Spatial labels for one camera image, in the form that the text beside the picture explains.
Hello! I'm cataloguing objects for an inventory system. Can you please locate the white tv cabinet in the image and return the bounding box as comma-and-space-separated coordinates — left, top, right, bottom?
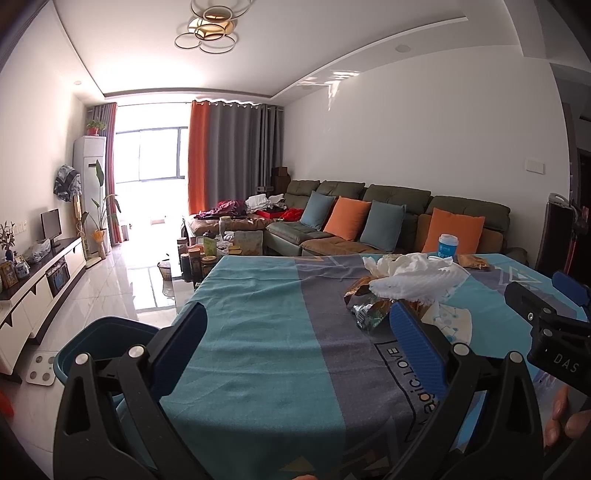
0, 238, 86, 384

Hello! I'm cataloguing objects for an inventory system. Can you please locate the tall potted plant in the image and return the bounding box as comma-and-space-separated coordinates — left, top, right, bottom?
89, 160, 123, 259

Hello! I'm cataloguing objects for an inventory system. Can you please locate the blue cushion right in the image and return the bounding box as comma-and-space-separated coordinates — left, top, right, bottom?
360, 201, 406, 253

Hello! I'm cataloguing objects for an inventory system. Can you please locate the teal trash bin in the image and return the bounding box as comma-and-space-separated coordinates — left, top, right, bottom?
54, 316, 160, 386

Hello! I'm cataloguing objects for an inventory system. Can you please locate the glass coffee table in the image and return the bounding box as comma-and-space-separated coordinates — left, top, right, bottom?
174, 227, 264, 289

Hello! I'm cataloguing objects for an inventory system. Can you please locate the blue grey tablecloth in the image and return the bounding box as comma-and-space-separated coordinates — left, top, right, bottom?
115, 252, 590, 480

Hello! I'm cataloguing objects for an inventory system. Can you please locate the orange grey curtain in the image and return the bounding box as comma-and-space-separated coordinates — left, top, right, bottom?
187, 101, 284, 214

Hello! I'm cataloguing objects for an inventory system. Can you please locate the right hand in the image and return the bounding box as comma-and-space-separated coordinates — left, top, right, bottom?
543, 385, 591, 448

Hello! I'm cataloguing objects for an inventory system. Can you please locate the blue lidded cup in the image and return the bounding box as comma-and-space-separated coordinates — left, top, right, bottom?
437, 234, 459, 258

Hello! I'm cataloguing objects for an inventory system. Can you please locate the small black monitor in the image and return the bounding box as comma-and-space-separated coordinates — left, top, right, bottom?
40, 209, 62, 248

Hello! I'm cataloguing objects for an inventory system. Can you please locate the white bathroom scale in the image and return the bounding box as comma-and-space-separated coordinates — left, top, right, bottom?
25, 352, 56, 387

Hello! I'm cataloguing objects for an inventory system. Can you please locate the ring ceiling lamp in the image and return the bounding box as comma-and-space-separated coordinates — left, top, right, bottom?
174, 0, 254, 55

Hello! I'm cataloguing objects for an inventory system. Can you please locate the blue cushion left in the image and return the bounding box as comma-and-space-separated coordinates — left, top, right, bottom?
300, 191, 335, 230

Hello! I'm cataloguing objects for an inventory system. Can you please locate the orange cushion left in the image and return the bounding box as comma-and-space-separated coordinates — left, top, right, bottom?
324, 197, 370, 241

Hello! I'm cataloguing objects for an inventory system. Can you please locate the orange cushion far right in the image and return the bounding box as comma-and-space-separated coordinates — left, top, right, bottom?
422, 208, 485, 254

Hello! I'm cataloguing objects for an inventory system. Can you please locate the white paper cup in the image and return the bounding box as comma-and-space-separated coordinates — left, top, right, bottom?
422, 303, 473, 344

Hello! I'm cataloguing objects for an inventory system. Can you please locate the white standing air conditioner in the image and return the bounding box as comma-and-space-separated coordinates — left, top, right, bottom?
72, 136, 106, 256

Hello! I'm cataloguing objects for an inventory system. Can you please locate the green sectional sofa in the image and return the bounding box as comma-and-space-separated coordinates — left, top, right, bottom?
181, 180, 528, 263

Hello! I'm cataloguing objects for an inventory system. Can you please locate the blue cushion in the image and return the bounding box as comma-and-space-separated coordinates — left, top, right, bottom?
300, 191, 335, 230
360, 201, 406, 253

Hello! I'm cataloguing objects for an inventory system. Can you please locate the white tissue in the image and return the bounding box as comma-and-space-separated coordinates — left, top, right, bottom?
363, 253, 470, 305

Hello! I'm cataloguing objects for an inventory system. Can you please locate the brown snack packet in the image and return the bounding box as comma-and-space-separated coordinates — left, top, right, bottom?
457, 254, 491, 271

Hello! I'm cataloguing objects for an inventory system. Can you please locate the gold snack wrapper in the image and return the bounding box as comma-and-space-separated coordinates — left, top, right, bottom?
344, 276, 398, 332

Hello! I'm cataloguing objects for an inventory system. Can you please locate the orange cushion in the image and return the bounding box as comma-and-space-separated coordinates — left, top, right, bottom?
324, 197, 370, 241
422, 208, 485, 254

